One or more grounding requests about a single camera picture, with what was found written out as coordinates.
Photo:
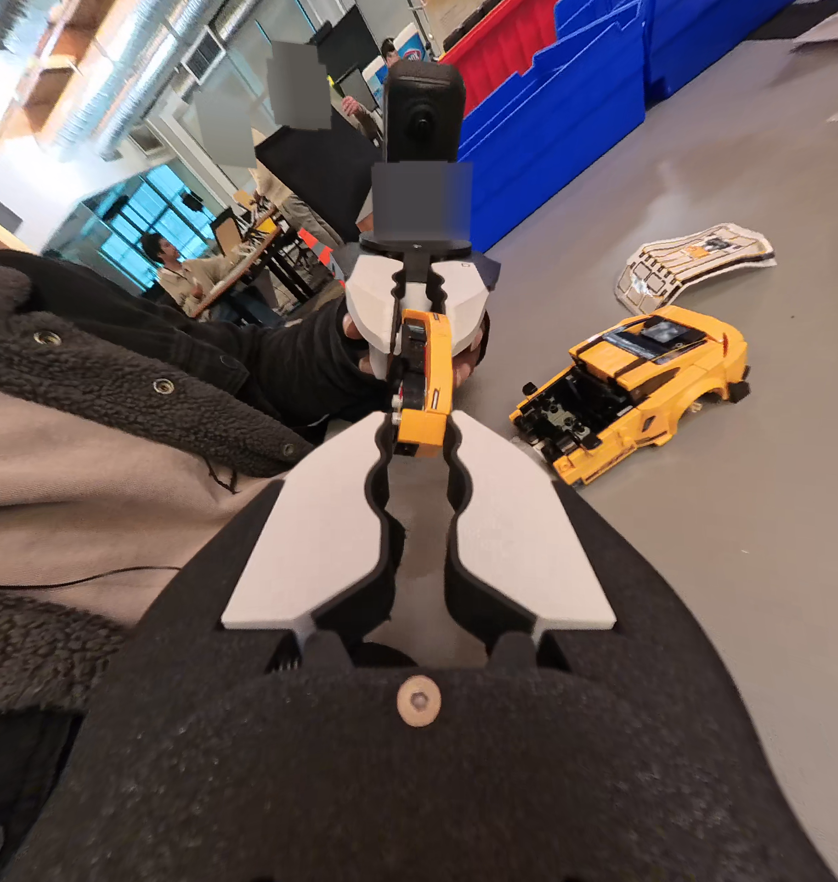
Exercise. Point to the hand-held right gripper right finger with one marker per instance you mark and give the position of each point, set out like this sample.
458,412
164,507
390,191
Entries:
522,544

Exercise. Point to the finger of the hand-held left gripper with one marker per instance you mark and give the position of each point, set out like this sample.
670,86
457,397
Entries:
464,303
371,303

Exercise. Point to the beige hoodie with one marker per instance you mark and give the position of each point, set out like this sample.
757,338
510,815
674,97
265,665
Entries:
81,496

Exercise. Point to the background wooden table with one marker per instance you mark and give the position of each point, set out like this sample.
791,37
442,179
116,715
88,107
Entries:
253,258

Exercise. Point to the silver ceiling duct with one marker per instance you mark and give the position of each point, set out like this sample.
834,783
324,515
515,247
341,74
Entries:
136,69

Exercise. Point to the lego sticker sheet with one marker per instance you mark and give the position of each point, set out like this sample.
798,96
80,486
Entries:
694,262

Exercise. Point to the person's left hand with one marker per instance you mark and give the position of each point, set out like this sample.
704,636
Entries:
468,369

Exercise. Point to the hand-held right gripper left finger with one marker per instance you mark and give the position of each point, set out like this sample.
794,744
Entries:
315,544

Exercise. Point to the red plastic bin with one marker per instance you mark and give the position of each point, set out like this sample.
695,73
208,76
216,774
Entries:
502,48

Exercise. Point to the yellow lego car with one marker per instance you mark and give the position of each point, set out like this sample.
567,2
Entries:
660,393

